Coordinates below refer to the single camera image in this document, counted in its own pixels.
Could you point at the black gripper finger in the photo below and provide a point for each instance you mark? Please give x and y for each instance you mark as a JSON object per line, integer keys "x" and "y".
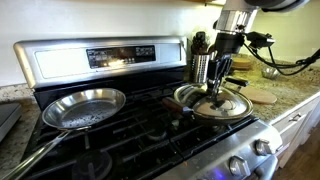
{"x": 213, "y": 75}
{"x": 226, "y": 71}

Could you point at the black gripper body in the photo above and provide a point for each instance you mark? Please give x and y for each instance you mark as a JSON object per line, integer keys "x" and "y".
{"x": 228, "y": 43}

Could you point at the glass pan lid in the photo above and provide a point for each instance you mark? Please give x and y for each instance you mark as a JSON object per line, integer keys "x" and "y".
{"x": 231, "y": 106}

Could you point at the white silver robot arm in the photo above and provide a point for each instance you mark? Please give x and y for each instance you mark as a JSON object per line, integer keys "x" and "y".
{"x": 240, "y": 16}

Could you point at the perforated steel utensil holder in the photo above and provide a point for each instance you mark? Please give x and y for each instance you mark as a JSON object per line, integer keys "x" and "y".
{"x": 199, "y": 68}

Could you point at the stack of wooden coasters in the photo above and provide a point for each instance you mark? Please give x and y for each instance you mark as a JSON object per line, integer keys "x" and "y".
{"x": 241, "y": 63}

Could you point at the black kitchen utensil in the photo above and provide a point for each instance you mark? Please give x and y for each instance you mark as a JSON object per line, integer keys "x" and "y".
{"x": 200, "y": 41}

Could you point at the round wooden trivet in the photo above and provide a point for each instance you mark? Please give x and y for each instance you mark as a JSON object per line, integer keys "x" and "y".
{"x": 260, "y": 96}

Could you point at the under cabinet light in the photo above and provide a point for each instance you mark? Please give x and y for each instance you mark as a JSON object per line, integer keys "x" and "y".
{"x": 215, "y": 2}

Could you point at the small steel bowl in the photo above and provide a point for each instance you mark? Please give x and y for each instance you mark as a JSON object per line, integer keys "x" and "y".
{"x": 270, "y": 73}

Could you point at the steel stove knob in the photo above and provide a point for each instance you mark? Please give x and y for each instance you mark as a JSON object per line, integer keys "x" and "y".
{"x": 239, "y": 166}
{"x": 263, "y": 147}

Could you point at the white cabinet drawers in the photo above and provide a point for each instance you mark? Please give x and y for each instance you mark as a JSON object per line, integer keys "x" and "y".
{"x": 293, "y": 133}

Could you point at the steel frying pan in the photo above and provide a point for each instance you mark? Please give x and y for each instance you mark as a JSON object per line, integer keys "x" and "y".
{"x": 83, "y": 110}

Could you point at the stainless steel gas stove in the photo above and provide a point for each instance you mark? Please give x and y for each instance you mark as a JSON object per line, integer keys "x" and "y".
{"x": 66, "y": 60}

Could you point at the dark flat tray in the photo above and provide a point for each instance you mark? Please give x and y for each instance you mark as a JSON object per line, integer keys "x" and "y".
{"x": 8, "y": 116}

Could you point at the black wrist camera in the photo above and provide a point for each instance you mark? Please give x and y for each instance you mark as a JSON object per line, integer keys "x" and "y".
{"x": 261, "y": 39}

